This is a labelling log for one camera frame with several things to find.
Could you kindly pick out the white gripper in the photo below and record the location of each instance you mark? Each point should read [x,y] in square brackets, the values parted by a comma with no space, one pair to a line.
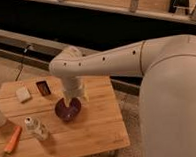
[74,87]

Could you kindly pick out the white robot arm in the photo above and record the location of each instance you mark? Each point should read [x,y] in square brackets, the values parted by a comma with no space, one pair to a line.
[167,102]

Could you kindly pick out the dark purple bowl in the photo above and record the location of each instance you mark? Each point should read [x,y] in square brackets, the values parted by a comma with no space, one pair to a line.
[68,113]

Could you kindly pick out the clear plastic bottle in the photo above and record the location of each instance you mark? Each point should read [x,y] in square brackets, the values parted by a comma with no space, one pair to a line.
[36,128]

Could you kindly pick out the wooden board table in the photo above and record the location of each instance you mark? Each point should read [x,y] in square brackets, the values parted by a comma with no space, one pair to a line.
[99,127]

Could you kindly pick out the orange handled tool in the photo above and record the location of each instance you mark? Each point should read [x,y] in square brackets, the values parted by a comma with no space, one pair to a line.
[11,145]

